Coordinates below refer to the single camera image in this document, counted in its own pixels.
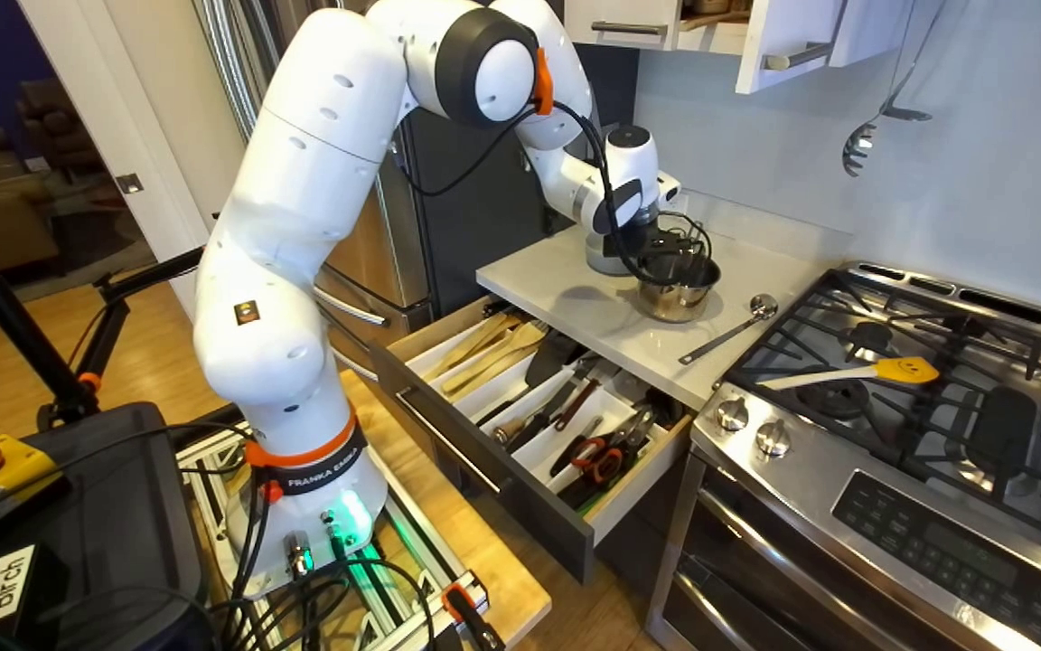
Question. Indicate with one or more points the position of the wooden spoon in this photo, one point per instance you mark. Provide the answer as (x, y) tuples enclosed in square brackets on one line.
[(511, 349)]

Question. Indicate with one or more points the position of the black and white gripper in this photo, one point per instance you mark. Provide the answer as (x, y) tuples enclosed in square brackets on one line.
[(630, 196)]

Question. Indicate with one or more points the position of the metal measuring spoon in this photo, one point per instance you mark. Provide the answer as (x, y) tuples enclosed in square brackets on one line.
[(759, 308)]

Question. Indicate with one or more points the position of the hanging metal ladle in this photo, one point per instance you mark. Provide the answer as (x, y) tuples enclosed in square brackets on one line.
[(861, 138)]

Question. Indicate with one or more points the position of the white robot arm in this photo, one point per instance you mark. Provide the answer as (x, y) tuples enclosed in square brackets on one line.
[(325, 120)]

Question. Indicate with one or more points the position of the orange handled scissors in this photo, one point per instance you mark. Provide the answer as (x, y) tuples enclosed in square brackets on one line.
[(606, 457)]

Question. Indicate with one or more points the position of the black nylon turner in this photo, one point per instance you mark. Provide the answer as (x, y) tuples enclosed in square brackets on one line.
[(555, 351)]

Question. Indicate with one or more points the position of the white upper cabinet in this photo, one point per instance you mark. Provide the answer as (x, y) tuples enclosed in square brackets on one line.
[(770, 41)]

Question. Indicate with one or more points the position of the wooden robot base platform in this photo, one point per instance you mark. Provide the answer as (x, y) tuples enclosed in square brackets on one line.
[(435, 568)]

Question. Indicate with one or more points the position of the wooden kitchen drawer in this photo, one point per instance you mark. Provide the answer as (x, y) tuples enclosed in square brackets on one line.
[(523, 422)]

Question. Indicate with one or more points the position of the yellow smiley silicone spatula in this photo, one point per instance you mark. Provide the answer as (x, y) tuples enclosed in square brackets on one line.
[(892, 369)]

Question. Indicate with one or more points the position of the stainless steel pot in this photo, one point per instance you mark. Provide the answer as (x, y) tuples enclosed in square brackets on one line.
[(677, 269)]

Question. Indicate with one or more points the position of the light wooden spatula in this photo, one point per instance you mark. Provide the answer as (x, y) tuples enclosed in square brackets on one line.
[(486, 332)]

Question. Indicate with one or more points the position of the white cutlery tray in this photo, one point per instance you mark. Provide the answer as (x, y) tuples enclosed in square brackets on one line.
[(542, 402)]

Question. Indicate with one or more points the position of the stainless steel stove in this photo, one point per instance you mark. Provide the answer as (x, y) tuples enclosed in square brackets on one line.
[(847, 516)]

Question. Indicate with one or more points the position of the black tripod stand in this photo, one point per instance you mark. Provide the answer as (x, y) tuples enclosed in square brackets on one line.
[(72, 384)]

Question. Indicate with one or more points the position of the black spatula on stove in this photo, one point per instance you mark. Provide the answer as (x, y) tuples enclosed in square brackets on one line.
[(1000, 435)]

